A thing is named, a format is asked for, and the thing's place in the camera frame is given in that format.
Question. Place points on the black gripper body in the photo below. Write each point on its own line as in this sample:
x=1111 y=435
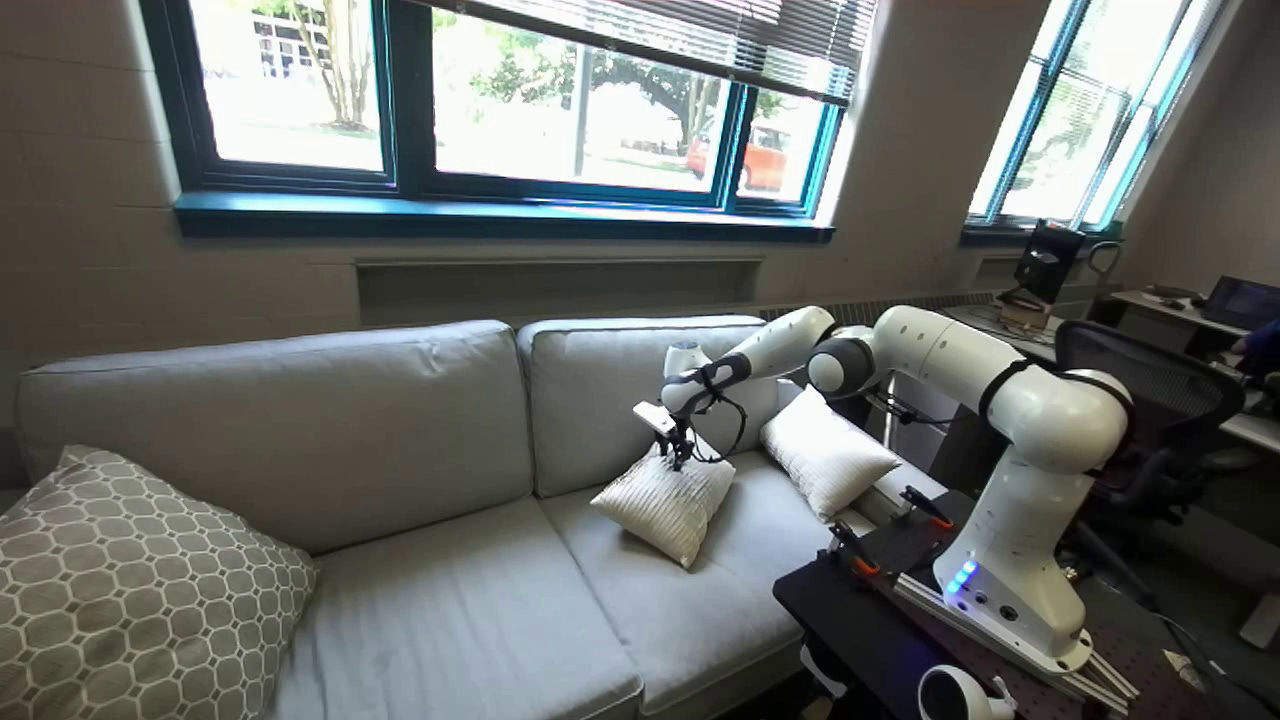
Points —
x=676 y=427

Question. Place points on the cream striped pillow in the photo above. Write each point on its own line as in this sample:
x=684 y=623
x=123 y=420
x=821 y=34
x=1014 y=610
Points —
x=827 y=453
x=667 y=506

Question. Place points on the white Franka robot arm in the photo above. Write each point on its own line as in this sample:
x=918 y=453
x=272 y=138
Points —
x=1053 y=414

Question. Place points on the black orange clamp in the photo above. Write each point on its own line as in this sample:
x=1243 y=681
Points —
x=932 y=515
x=862 y=557

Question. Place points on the grey metal cabinet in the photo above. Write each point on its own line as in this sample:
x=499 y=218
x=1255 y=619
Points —
x=918 y=427

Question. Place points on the black robot table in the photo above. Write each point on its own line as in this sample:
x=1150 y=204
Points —
x=867 y=624

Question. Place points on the grey fabric sofa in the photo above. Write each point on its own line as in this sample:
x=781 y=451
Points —
x=467 y=624

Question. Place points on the red car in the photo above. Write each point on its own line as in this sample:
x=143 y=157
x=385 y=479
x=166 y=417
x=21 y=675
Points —
x=763 y=157

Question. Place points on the grey window blinds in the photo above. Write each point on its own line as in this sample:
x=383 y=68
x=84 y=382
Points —
x=746 y=43

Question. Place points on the white VR controller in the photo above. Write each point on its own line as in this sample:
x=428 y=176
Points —
x=1000 y=700

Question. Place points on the black electronics box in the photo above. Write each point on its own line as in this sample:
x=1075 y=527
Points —
x=1047 y=261

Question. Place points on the blue framed wide window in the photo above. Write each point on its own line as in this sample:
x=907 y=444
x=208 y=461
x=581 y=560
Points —
x=401 y=92

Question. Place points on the black office chair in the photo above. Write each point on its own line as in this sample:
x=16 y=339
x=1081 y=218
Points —
x=1174 y=384

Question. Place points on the blue framed narrow window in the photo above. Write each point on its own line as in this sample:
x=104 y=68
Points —
x=1092 y=106

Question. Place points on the lattice patterned pillow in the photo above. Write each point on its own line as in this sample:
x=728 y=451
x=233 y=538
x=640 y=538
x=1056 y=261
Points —
x=123 y=600

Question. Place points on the black laptop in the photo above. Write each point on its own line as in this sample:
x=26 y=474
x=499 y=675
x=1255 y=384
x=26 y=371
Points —
x=1247 y=305

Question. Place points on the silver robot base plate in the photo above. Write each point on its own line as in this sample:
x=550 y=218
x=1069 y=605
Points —
x=1086 y=675

